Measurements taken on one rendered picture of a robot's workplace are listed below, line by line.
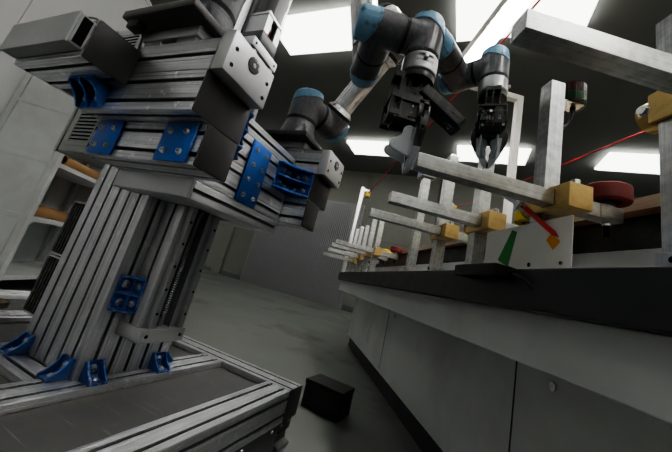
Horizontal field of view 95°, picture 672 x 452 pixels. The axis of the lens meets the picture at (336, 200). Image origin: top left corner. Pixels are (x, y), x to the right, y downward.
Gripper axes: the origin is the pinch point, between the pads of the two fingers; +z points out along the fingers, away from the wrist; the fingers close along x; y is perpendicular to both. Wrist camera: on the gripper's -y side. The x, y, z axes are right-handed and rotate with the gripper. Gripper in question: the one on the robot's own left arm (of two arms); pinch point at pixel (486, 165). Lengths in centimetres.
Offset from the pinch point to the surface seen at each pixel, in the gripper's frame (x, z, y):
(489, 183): -0.1, 13.7, 19.6
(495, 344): 4.7, 43.1, -3.9
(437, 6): -52, -272, -171
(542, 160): 10.7, 2.7, 8.7
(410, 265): -25, 21, -58
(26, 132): -278, -18, -10
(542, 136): 10.7, -3.6, 8.4
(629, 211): 27.9, 10.6, 1.7
